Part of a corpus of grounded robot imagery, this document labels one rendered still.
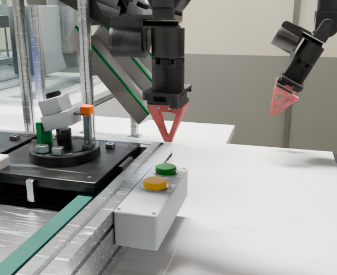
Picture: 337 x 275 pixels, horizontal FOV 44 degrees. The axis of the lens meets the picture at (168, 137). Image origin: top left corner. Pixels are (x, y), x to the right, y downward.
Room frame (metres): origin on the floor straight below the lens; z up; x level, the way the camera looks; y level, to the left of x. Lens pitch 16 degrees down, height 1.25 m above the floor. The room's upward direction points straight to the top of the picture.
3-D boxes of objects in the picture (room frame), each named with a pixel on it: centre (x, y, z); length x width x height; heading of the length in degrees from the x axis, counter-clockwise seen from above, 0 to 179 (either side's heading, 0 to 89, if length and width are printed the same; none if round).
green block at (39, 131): (0.81, 0.25, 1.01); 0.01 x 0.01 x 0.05; 75
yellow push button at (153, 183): (0.67, 0.02, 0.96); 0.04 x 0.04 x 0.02
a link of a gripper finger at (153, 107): (0.75, 0.00, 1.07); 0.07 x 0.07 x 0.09; 75
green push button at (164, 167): (0.74, 0.00, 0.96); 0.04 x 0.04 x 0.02
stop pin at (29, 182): (0.69, 0.24, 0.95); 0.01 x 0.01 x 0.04; 75
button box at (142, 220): (0.67, 0.02, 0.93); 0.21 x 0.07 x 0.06; 165
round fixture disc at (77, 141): (0.81, 0.21, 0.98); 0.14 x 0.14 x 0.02
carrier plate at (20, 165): (0.81, 0.21, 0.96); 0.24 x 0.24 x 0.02; 75
